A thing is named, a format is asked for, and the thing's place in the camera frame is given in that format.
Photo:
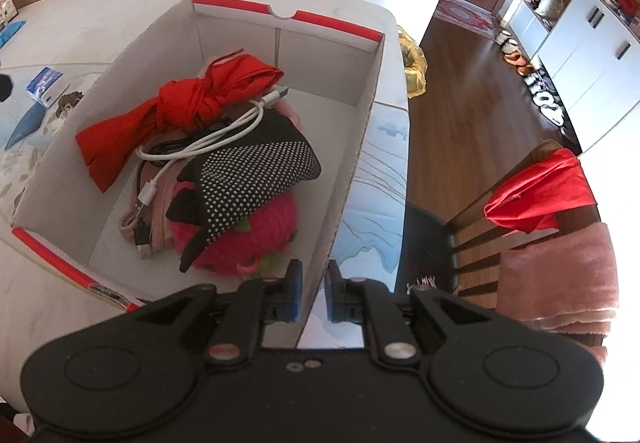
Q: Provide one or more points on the black white dotted cloth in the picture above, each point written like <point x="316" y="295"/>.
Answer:
<point x="239" y="178"/>

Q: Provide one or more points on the white black shoes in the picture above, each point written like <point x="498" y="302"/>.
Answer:
<point x="544" y="95"/>

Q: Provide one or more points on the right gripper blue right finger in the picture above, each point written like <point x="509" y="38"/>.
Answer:
<point x="343" y="298"/>

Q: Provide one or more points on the pink towel on chair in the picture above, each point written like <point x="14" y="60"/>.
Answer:
<point x="567" y="285"/>

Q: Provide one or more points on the wooden chair with towels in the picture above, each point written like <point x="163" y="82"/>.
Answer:
<point x="479" y="244"/>

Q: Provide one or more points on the yellow plastic bag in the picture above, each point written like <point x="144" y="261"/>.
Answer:
<point x="415" y="64"/>

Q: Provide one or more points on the blue cloth on table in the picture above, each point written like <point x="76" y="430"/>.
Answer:
<point x="9" y="30"/>

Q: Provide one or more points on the red cloth on chair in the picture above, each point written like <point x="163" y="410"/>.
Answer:
<point x="530" y="200"/>

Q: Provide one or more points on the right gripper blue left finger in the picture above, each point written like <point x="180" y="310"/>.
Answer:
<point x="283" y="297"/>

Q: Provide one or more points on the red cloth garment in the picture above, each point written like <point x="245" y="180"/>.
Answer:
<point x="189" y="105"/>

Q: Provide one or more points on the black seat cushion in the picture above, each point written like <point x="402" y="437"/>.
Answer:
<point x="426" y="253"/>

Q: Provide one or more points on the white cabinet row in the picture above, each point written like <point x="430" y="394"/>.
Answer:
<point x="592" y="58"/>

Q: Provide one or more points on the orange slippers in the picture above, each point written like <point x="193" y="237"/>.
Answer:
<point x="519" y="61"/>

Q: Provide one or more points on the pink fuzzy plush toy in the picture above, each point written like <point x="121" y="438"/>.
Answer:
<point x="250" y="246"/>

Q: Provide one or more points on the red white cardboard box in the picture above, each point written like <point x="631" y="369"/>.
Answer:
<point x="67" y="222"/>

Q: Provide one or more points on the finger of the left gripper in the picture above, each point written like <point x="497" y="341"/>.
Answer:
<point x="6" y="87"/>

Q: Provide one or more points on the small blue card box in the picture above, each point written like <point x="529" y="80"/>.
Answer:
<point x="47" y="86"/>

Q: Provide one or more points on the red patterned rug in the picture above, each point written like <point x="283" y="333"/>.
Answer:
<point x="468" y="16"/>

